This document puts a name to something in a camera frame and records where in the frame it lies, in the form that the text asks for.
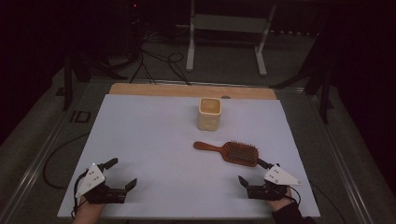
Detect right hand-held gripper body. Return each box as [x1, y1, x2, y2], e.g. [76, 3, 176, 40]
[247, 163, 303, 201]

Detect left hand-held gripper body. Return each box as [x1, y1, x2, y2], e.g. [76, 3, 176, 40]
[75, 162, 128, 205]

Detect brown wooden hairbrush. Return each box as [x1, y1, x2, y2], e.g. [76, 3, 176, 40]
[192, 140, 260, 168]

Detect cream square cup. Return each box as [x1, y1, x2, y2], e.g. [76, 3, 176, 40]
[196, 96, 222, 132]

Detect person's right hand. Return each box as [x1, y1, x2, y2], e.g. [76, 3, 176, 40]
[266, 188, 297, 213]

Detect person's left hand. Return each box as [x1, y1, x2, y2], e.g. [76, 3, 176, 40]
[72, 195, 106, 224]

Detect white table mat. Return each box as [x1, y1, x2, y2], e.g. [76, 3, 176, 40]
[56, 93, 321, 218]

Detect black metal stand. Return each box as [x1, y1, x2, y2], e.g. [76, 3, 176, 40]
[269, 31, 336, 125]
[55, 50, 129, 112]

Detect white metal stand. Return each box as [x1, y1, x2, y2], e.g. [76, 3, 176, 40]
[185, 0, 277, 77]

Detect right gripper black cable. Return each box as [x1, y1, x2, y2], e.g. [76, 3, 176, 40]
[288, 185, 303, 205]

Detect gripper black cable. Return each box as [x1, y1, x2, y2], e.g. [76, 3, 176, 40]
[288, 185, 303, 205]
[70, 168, 91, 219]

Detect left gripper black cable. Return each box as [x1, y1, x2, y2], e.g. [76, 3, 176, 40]
[70, 168, 91, 219]

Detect black floor socket frame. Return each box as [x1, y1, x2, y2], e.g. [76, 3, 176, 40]
[69, 109, 92, 124]

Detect thin black floor cable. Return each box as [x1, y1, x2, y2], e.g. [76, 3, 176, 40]
[310, 182, 340, 217]

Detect aluminium floor rail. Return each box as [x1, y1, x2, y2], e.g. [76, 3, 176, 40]
[306, 92, 376, 224]
[0, 102, 94, 224]

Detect black tangled cables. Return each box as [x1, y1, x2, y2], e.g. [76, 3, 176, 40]
[130, 49, 191, 87]

